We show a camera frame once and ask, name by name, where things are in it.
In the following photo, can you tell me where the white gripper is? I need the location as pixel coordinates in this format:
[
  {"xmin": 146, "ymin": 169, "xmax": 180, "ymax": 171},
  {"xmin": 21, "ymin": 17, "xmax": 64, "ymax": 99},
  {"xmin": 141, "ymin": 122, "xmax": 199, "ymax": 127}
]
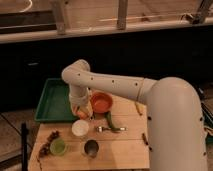
[{"xmin": 69, "ymin": 95, "xmax": 93, "ymax": 117}]

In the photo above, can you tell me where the orange apple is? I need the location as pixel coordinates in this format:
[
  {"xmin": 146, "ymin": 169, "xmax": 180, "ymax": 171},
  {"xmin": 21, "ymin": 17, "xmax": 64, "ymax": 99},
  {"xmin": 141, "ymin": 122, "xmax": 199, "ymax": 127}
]
[{"xmin": 77, "ymin": 111, "xmax": 89, "ymax": 120}]

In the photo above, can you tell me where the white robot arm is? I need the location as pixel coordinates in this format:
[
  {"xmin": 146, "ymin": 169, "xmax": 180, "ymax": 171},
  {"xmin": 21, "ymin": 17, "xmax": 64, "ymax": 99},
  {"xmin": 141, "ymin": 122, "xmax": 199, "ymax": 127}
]
[{"xmin": 61, "ymin": 59, "xmax": 208, "ymax": 171}]

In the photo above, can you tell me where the white paper cup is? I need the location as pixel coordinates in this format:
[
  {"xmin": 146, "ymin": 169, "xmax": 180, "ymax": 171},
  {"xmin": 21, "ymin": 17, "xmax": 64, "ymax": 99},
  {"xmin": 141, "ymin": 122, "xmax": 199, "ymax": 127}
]
[{"xmin": 71, "ymin": 120, "xmax": 89, "ymax": 138}]

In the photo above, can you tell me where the metal cup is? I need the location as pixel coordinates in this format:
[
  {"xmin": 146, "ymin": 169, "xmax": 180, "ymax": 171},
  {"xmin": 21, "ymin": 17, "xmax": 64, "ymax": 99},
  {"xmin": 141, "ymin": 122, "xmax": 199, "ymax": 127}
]
[{"xmin": 84, "ymin": 140, "xmax": 99, "ymax": 157}]

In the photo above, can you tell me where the green plastic cup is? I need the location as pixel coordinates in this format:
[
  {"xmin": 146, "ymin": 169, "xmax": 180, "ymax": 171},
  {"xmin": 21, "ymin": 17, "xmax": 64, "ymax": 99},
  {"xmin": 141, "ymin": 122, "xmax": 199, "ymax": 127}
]
[{"xmin": 50, "ymin": 138, "xmax": 66, "ymax": 155}]

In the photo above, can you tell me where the orange bowl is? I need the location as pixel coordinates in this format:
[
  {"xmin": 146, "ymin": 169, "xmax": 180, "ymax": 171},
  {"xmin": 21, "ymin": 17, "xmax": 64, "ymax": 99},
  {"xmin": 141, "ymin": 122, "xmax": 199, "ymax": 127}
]
[{"xmin": 90, "ymin": 92, "xmax": 113, "ymax": 114}]

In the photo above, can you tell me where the green plastic tray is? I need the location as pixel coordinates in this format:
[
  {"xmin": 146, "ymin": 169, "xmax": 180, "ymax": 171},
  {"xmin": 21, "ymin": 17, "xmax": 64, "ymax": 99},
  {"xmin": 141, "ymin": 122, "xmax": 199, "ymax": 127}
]
[{"xmin": 35, "ymin": 78, "xmax": 78, "ymax": 123}]

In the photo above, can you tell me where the metal spoon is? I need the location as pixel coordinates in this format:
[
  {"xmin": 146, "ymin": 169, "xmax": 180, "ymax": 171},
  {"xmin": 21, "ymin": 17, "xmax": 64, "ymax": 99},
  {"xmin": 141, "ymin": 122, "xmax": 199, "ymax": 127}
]
[{"xmin": 95, "ymin": 126, "xmax": 127, "ymax": 132}]

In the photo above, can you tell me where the yellow banana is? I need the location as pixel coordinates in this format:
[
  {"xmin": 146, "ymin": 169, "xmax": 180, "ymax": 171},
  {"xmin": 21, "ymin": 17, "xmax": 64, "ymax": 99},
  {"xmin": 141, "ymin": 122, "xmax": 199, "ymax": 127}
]
[{"xmin": 135, "ymin": 102, "xmax": 143, "ymax": 116}]

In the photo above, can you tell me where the bunch of red grapes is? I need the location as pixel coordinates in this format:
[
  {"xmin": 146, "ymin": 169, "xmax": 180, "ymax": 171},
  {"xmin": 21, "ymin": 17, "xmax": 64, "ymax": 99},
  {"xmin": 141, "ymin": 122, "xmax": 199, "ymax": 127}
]
[{"xmin": 37, "ymin": 131, "xmax": 60, "ymax": 160}]

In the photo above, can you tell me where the black pole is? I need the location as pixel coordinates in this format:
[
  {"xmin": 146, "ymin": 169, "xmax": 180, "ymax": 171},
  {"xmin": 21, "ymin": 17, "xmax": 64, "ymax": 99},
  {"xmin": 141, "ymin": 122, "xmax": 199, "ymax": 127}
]
[{"xmin": 21, "ymin": 123, "xmax": 28, "ymax": 171}]

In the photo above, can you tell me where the brown scrub brush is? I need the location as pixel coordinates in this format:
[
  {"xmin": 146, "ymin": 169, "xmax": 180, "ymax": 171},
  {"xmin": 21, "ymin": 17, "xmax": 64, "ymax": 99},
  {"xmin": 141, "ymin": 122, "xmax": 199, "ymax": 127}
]
[{"xmin": 142, "ymin": 133, "xmax": 149, "ymax": 146}]

